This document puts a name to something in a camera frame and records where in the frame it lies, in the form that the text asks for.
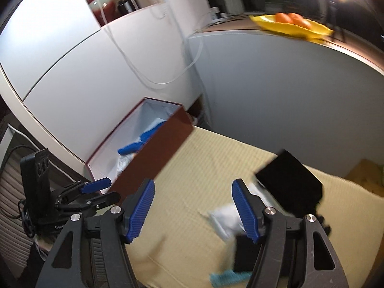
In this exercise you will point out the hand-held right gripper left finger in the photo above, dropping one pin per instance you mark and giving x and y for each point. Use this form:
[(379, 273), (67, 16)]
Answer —
[(141, 210)]

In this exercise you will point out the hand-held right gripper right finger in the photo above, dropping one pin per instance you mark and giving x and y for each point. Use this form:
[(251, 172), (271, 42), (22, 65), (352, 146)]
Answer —
[(244, 210)]

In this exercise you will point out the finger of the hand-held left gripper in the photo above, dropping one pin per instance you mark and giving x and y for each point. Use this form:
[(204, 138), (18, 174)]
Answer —
[(102, 201), (96, 185)]

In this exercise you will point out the white plastic packet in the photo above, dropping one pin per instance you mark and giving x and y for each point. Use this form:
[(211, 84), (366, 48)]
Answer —
[(225, 219)]

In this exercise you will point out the black fuzzy cloth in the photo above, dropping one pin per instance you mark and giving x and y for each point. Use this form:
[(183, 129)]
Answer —
[(246, 255)]

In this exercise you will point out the dark red cardboard box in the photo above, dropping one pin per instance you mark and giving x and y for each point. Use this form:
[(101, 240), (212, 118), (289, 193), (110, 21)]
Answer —
[(156, 156)]

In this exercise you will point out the teal silicone folding cup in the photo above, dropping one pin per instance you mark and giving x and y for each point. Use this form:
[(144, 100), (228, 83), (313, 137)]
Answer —
[(228, 277)]

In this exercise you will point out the grey striped cloth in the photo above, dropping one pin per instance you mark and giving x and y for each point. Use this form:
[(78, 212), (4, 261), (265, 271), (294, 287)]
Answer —
[(9, 192)]

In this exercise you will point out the white textured cloth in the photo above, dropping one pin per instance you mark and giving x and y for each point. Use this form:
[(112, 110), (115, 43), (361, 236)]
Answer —
[(124, 163)]

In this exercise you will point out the yellow striped mat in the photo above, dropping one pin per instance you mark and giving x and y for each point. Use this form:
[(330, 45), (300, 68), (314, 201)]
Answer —
[(204, 171)]

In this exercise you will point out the white cabinet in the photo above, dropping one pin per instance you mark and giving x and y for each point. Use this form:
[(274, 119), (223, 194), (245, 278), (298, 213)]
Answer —
[(75, 66)]

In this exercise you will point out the white desk with wooden top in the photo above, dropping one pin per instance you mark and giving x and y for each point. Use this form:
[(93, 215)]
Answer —
[(270, 81)]

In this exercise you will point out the red and white jar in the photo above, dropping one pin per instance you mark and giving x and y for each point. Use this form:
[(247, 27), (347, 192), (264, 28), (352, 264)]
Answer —
[(103, 9)]

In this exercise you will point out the black bottles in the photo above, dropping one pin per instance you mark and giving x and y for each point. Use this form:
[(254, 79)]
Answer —
[(129, 4)]

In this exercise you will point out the yellow plate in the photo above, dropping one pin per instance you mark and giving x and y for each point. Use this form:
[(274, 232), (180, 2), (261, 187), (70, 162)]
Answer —
[(300, 30)]

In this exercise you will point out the orange fruit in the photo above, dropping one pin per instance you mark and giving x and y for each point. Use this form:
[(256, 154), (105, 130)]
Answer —
[(296, 16), (283, 18), (303, 24)]

